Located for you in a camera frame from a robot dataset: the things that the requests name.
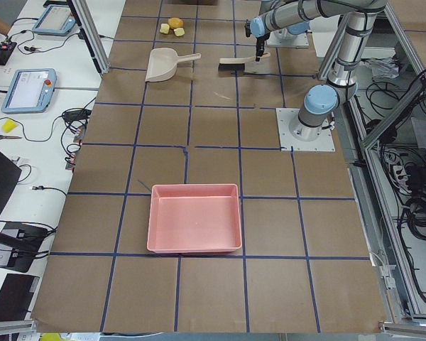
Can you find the pink plastic bin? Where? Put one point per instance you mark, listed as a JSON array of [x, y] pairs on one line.
[[194, 218]]

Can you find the beige hand brush black bristles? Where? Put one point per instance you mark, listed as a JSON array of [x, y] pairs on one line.
[[240, 64]]

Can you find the orange-brown potato toy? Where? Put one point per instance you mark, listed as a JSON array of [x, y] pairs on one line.
[[175, 23]]

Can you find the black tablet device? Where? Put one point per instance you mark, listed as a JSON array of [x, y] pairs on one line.
[[15, 296]]

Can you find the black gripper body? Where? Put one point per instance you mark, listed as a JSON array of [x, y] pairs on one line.
[[260, 43]]

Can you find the yellow sponge block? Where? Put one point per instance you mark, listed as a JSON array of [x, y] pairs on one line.
[[8, 126]]

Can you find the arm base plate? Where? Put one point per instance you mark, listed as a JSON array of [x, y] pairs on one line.
[[294, 36], [294, 136]]

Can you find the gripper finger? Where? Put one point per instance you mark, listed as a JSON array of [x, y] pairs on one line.
[[261, 46], [258, 50]]

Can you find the yellow foam piece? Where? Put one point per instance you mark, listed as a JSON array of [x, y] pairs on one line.
[[164, 29], [179, 32]]

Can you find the aluminium frame post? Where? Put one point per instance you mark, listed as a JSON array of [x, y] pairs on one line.
[[84, 20]]

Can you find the blue teach pendant far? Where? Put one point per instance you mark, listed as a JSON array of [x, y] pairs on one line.
[[56, 20]]

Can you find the blue teach pendant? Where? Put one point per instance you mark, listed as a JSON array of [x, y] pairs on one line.
[[56, 20], [30, 91]]

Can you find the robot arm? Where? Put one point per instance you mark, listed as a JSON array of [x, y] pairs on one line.
[[340, 62], [268, 5]]

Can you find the beige plastic dustpan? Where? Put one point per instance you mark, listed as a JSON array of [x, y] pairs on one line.
[[163, 63]]

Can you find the blue teach pendant near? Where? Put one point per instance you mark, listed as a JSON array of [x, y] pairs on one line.
[[30, 91]]

